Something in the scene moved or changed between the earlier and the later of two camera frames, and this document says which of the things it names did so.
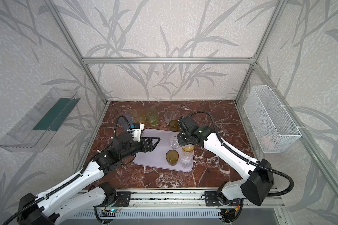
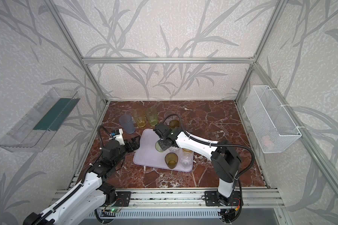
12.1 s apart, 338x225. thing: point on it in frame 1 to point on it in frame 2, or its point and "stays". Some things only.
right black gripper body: [183, 138] to [162, 145]
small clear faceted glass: [186, 160] stays
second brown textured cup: [173, 125] stays
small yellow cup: [188, 147] stays
